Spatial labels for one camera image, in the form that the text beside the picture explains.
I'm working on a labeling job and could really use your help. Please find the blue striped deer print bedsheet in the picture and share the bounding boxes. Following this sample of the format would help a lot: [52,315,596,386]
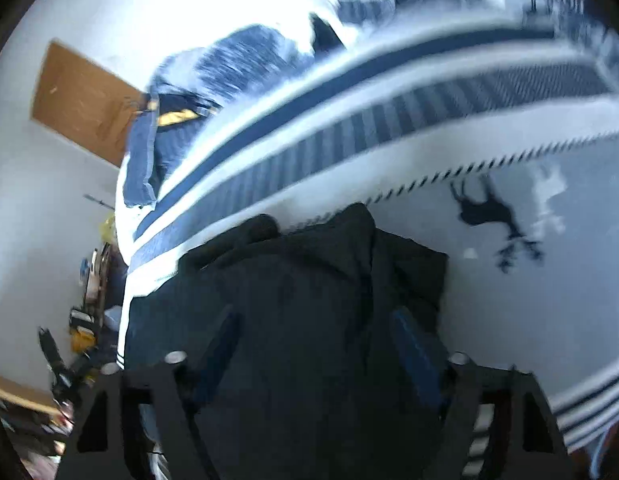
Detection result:
[114,0,619,476]

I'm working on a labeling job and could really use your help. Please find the blue pillow with yellow band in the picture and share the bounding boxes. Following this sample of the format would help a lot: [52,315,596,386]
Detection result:
[122,95,223,208]

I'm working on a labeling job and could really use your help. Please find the black puffer jacket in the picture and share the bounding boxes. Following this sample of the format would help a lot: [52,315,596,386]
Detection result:
[124,202,450,480]

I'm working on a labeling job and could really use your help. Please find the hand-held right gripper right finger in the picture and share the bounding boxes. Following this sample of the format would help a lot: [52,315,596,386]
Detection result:
[389,306,575,480]

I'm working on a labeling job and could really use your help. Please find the light wooden furniture edge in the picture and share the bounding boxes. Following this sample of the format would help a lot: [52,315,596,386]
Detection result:
[0,370,60,413]

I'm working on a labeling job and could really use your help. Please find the blue and white printed quilt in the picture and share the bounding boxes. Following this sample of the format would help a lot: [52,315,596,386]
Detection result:
[150,0,610,111]

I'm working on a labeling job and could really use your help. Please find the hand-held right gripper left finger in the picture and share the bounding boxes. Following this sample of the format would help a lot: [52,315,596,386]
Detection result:
[57,310,243,480]

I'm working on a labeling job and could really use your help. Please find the yellow jar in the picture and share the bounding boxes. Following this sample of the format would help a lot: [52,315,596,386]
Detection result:
[72,327,98,353]

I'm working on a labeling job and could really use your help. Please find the cluttered dark side table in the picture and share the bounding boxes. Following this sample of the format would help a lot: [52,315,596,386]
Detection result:
[67,242,128,361]

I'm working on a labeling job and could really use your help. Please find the brown wooden door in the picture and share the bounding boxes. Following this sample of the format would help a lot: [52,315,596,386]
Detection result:
[31,40,150,168]

